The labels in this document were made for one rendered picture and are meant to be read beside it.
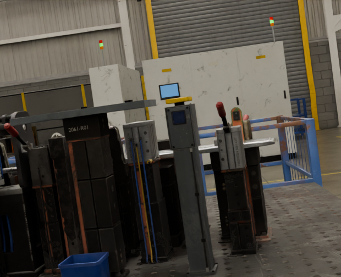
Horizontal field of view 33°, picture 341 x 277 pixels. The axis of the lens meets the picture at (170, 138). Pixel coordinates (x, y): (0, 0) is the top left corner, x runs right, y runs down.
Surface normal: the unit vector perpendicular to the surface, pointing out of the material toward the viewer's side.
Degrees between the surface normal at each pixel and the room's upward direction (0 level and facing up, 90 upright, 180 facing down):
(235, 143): 90
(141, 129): 90
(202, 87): 90
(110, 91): 90
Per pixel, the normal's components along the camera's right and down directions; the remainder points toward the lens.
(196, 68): -0.04, 0.06
